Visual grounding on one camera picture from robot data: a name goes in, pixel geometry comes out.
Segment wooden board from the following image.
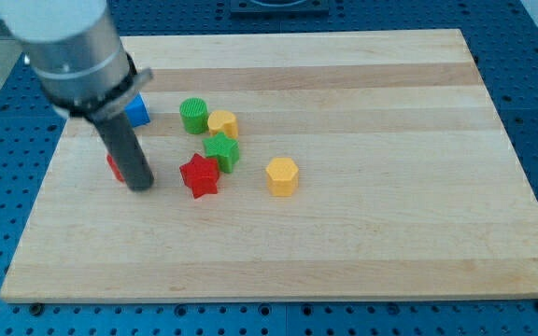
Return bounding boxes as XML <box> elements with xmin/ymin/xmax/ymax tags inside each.
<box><xmin>0</xmin><ymin>29</ymin><xmax>538</xmax><ymax>304</ymax></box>

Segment green cylinder block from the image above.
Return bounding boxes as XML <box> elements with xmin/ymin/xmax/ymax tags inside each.
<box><xmin>179</xmin><ymin>97</ymin><xmax>208</xmax><ymax>134</ymax></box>

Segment yellow hexagon block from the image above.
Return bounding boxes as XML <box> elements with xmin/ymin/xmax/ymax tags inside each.
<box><xmin>265</xmin><ymin>157</ymin><xmax>299</xmax><ymax>197</ymax></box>

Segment blue cube block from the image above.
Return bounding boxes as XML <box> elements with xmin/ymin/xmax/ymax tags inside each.
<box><xmin>125</xmin><ymin>94</ymin><xmax>150</xmax><ymax>128</ymax></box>

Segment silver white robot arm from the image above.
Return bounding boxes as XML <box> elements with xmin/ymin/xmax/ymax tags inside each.
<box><xmin>0</xmin><ymin>0</ymin><xmax>154</xmax><ymax>191</ymax></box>

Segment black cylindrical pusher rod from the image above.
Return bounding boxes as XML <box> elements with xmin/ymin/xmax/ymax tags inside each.
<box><xmin>91</xmin><ymin>111</ymin><xmax>154</xmax><ymax>191</ymax></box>

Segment yellow crescent block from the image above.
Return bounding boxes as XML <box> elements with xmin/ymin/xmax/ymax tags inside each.
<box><xmin>207</xmin><ymin>110</ymin><xmax>239</xmax><ymax>139</ymax></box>

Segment dark base plate fixture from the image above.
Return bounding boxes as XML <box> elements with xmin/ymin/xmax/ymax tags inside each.
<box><xmin>230</xmin><ymin>0</ymin><xmax>330</xmax><ymax>15</ymax></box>

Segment green star block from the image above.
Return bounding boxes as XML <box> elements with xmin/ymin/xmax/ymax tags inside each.
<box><xmin>203</xmin><ymin>132</ymin><xmax>240</xmax><ymax>174</ymax></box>

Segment red star block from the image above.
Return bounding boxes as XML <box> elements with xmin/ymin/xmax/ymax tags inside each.
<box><xmin>179</xmin><ymin>153</ymin><xmax>219</xmax><ymax>199</ymax></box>

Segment red block behind rod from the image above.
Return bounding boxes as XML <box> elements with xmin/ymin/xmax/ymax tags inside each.
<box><xmin>106</xmin><ymin>154</ymin><xmax>125</xmax><ymax>183</ymax></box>

